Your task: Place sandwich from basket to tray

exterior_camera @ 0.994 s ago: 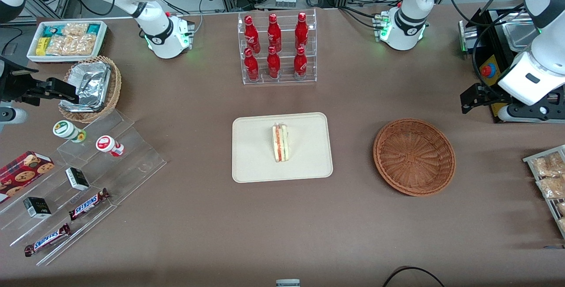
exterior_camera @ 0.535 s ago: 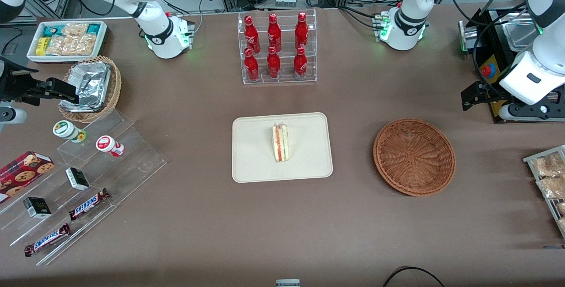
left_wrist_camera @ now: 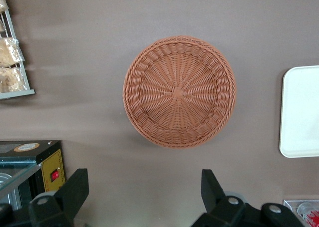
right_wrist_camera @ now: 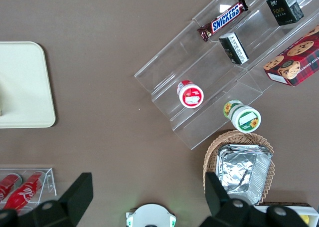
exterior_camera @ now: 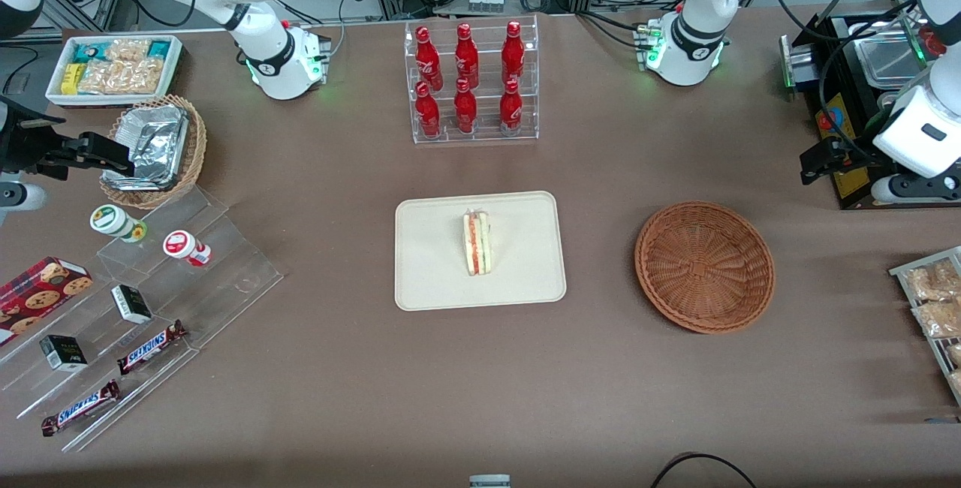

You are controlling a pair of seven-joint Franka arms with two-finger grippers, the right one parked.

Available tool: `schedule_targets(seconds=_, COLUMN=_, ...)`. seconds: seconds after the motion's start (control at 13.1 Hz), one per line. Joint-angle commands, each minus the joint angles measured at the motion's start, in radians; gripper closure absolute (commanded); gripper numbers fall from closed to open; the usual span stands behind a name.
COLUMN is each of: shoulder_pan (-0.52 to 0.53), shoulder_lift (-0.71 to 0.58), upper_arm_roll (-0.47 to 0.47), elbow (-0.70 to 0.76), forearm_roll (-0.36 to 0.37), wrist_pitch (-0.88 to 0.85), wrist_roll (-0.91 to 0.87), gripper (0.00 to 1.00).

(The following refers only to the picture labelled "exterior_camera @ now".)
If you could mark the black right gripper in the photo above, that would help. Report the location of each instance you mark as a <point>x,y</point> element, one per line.
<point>21,149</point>

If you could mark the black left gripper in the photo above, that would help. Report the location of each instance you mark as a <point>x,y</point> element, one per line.
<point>851,158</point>

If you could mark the triangular sandwich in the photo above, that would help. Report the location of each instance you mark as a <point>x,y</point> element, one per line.
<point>478,244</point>

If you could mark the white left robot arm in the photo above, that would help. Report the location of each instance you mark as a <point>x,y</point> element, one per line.
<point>687,60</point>

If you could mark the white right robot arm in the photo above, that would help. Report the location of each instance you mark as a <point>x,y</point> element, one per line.
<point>281,71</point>

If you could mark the light tan wicker basket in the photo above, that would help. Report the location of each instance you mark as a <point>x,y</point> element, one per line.
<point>197,146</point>

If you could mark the dark brown wicker basket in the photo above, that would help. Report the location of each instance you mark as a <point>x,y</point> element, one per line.
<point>702,266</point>

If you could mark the beige plastic serving tray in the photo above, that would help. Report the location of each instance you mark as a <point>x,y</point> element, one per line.
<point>435,263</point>

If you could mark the green lidded yogurt cup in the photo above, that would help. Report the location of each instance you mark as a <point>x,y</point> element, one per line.
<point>112,221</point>

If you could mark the white plastic snack bin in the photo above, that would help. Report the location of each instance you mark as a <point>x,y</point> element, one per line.
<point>52,94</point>

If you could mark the clear bag of crackers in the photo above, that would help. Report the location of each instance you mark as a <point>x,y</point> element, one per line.
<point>120,77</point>
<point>128,49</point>

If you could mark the yellow snack pack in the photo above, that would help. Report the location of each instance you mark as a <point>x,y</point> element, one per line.
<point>71,79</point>

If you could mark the black countertop appliance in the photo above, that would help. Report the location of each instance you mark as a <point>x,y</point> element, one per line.
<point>841,67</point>

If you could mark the small grey metal device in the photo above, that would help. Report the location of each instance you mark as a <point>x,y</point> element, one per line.
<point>797,60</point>

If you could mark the teal snack pack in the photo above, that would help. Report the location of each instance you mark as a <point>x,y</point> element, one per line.
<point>159,48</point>
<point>90,51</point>

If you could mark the steel pan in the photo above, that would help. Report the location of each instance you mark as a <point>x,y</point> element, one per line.
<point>890,64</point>

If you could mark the red lidded yogurt cup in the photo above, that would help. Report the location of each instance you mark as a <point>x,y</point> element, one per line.
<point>182,245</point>

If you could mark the small black carton box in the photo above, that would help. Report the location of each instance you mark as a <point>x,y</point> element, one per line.
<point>131,305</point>
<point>64,353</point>

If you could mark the red tartan cookie box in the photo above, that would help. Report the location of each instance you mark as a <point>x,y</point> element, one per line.
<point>37,300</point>

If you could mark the clear bag of fried snacks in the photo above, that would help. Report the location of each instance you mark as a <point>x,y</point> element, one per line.
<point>938,317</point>
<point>956,353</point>
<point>931,281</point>
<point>957,381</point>

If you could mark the clear acrylic step display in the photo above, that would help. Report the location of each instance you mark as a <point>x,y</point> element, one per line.
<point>225,278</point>

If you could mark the Snickers chocolate bar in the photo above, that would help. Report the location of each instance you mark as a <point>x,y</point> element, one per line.
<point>79,409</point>
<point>150,347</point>

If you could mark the red cola bottle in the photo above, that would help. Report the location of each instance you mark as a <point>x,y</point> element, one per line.
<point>466,56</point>
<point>510,111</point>
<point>426,56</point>
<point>428,112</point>
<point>465,111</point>
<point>513,52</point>

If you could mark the clear acrylic bottle rack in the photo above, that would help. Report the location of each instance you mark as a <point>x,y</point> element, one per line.
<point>486,135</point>

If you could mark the white power strip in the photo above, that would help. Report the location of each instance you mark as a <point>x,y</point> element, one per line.
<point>486,2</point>

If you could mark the small grey object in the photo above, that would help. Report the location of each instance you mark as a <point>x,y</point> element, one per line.
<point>489,482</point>

